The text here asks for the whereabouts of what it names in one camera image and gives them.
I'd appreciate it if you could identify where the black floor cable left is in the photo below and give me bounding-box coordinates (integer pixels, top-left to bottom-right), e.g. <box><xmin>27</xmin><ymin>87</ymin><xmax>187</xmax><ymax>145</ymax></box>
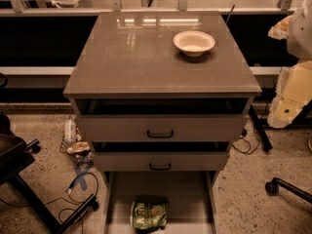
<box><xmin>0</xmin><ymin>171</ymin><xmax>100</xmax><ymax>234</ymax></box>

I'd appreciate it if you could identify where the white paper bowl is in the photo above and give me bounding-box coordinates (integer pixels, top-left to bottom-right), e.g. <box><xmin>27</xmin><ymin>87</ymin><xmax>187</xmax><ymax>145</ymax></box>
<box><xmin>174</xmin><ymin>30</ymin><xmax>215</xmax><ymax>57</ymax></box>

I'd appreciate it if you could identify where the top drawer with black handle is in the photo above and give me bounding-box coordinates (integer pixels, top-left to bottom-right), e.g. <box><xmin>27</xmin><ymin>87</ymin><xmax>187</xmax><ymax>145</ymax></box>
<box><xmin>78</xmin><ymin>116</ymin><xmax>248</xmax><ymax>142</ymax></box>

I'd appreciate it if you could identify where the green jalapeno chip bag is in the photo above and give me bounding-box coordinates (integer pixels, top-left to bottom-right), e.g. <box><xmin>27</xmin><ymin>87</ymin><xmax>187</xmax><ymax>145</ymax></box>
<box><xmin>130</xmin><ymin>200</ymin><xmax>169</xmax><ymax>230</ymax></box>

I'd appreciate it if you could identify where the black table leg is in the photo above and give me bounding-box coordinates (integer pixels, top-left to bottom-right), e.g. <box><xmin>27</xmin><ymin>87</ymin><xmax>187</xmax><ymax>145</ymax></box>
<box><xmin>249</xmin><ymin>105</ymin><xmax>273</xmax><ymax>152</ymax></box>

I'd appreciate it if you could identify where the middle drawer with black handle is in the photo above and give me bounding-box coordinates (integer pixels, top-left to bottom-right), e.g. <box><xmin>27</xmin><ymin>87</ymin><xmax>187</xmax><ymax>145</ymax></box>
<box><xmin>92</xmin><ymin>152</ymin><xmax>228</xmax><ymax>172</ymax></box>

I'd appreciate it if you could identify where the white plastic bottle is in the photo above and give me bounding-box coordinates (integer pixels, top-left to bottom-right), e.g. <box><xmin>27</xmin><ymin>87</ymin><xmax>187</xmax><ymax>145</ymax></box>
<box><xmin>64</xmin><ymin>119</ymin><xmax>76</xmax><ymax>144</ymax></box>

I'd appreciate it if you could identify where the open bottom drawer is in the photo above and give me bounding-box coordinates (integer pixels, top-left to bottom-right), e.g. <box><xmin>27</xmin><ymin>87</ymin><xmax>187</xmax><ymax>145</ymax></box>
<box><xmin>103</xmin><ymin>172</ymin><xmax>217</xmax><ymax>234</ymax></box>

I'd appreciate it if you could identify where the black chair leg with caster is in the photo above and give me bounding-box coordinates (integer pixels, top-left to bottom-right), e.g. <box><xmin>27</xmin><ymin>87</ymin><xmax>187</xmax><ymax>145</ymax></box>
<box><xmin>265</xmin><ymin>177</ymin><xmax>312</xmax><ymax>204</ymax></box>

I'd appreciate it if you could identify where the wire basket on floor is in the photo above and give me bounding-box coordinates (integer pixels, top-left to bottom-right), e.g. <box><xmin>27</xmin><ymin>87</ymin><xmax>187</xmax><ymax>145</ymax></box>
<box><xmin>59</xmin><ymin>115</ymin><xmax>93</xmax><ymax>166</ymax></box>

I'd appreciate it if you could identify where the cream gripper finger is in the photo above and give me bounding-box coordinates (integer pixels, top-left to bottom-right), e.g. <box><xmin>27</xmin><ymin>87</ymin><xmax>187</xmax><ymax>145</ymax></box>
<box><xmin>267</xmin><ymin>60</ymin><xmax>312</xmax><ymax>129</ymax></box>
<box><xmin>268</xmin><ymin>16</ymin><xmax>292</xmax><ymax>40</ymax></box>

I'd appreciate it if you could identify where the black office chair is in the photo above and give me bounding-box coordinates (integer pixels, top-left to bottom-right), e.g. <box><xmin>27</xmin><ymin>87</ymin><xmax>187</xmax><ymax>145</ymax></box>
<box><xmin>0</xmin><ymin>75</ymin><xmax>101</xmax><ymax>234</ymax></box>

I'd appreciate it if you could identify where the crumpled snack packet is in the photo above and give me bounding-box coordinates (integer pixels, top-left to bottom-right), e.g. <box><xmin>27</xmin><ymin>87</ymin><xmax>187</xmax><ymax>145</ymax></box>
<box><xmin>66</xmin><ymin>141</ymin><xmax>91</xmax><ymax>156</ymax></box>

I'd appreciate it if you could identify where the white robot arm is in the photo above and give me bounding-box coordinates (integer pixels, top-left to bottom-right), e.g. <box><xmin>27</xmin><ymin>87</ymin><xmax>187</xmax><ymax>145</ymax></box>
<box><xmin>267</xmin><ymin>0</ymin><xmax>312</xmax><ymax>129</ymax></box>

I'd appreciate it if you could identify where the grey drawer cabinet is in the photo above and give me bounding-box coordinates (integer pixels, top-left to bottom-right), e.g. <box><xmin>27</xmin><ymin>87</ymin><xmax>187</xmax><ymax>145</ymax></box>
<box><xmin>62</xmin><ymin>11</ymin><xmax>263</xmax><ymax>193</ymax></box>

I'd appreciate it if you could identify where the drawer with black handle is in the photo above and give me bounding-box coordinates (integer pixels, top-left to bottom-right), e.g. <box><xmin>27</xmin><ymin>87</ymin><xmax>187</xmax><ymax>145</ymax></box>
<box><xmin>92</xmin><ymin>152</ymin><xmax>228</xmax><ymax>172</ymax></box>
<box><xmin>78</xmin><ymin>116</ymin><xmax>248</xmax><ymax>142</ymax></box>

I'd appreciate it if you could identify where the black floor cable right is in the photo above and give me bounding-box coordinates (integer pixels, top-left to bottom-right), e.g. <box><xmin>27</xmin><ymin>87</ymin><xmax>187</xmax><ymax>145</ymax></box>
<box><xmin>231</xmin><ymin>129</ymin><xmax>261</xmax><ymax>155</ymax></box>

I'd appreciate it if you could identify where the black floor cable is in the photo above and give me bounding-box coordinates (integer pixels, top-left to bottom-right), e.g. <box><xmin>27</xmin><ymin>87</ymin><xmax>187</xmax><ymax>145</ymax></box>
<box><xmin>0</xmin><ymin>171</ymin><xmax>100</xmax><ymax>234</ymax></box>
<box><xmin>231</xmin><ymin>129</ymin><xmax>261</xmax><ymax>155</ymax></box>

